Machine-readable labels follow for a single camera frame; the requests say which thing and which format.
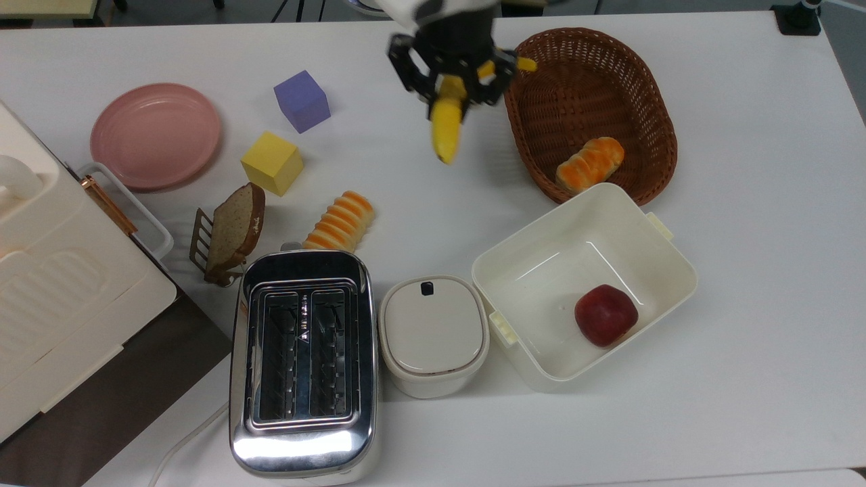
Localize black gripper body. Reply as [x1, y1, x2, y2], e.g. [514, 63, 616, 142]
[413, 3, 501, 70]

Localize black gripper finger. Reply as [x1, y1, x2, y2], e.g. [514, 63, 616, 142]
[463, 48, 520, 109]
[388, 33, 448, 116]

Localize yellow banana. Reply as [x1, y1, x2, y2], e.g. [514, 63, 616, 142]
[431, 57, 539, 165]

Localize white square plastic container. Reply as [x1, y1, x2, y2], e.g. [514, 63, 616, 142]
[471, 182, 699, 394]

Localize brown wicker basket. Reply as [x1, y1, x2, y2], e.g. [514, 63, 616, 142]
[504, 27, 679, 207]

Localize purple cube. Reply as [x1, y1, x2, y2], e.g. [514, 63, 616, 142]
[273, 70, 332, 134]

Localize black tripod legs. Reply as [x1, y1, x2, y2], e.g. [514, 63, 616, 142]
[271, 0, 327, 23]

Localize orange striped bread roll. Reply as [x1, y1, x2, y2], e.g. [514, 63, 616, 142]
[302, 190, 376, 253]
[555, 137, 625, 193]

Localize yellow cube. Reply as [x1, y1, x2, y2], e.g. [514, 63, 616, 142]
[241, 131, 304, 198]

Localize brown bread slice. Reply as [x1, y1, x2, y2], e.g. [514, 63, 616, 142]
[205, 182, 266, 280]

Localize small white lidded bin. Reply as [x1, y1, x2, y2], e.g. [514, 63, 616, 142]
[378, 275, 491, 400]

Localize red apple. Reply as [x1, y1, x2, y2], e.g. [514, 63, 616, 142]
[574, 284, 639, 349]

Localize pink plate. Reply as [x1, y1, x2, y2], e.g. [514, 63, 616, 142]
[90, 83, 223, 192]

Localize cream chrome toaster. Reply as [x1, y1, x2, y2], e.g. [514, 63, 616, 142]
[229, 249, 381, 483]

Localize cream toy cabinet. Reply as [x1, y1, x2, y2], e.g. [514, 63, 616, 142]
[0, 100, 179, 444]

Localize dark brown drawer base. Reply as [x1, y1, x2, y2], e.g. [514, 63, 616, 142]
[0, 291, 235, 487]

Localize white drawer handle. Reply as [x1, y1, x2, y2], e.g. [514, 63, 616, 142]
[76, 162, 175, 263]

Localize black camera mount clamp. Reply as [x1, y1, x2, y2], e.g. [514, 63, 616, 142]
[771, 0, 823, 37]

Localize copper cabinet door handle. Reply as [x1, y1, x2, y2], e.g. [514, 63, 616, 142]
[81, 175, 139, 236]

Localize white toaster power cord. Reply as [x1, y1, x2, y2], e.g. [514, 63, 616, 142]
[147, 402, 231, 487]

